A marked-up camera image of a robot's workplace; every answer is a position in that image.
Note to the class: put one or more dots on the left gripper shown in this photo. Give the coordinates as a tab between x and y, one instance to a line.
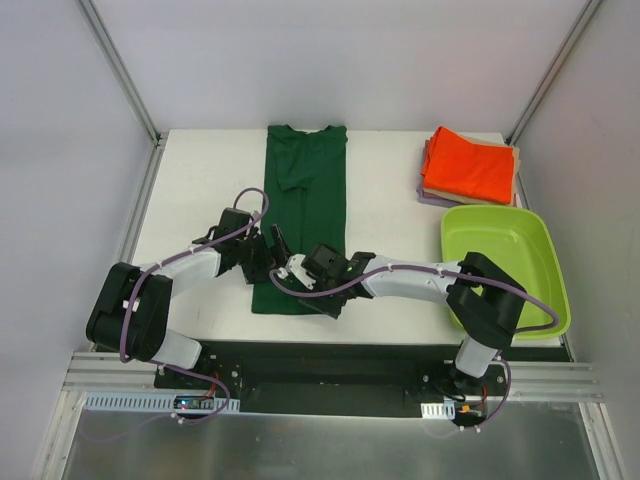
258	255

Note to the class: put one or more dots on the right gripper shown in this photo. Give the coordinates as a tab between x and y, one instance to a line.
320	298

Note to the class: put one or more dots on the dark green t-shirt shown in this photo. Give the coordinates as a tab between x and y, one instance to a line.
305	180

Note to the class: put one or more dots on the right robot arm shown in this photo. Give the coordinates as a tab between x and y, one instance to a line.
484	299

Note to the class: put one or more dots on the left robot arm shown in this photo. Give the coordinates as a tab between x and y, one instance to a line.
132	309

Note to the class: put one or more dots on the purple folded t-shirt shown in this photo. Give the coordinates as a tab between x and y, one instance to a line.
425	197

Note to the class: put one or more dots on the orange folded t-shirt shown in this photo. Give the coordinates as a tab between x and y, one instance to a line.
457	166

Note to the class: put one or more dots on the lime green plastic tray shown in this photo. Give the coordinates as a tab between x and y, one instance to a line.
518	241

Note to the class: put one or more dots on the beige folded t-shirt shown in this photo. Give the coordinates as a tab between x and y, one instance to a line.
466	201

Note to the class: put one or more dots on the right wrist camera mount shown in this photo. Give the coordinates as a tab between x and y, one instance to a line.
293	267

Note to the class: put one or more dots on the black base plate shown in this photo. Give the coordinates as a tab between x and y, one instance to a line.
363	380

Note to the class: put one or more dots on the left aluminium frame post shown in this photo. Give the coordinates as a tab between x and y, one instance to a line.
99	30

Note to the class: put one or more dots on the aluminium frame post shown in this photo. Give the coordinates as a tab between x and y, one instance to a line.
561	58
99	30

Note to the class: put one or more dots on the right white cable duct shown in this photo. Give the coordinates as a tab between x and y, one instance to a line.
445	410

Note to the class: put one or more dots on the white cable duct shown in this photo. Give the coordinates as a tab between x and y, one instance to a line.
159	403
445	410

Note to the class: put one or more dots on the left white cable duct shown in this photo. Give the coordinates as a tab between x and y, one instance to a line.
159	403

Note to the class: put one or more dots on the right aluminium frame post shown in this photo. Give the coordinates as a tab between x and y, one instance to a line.
561	58

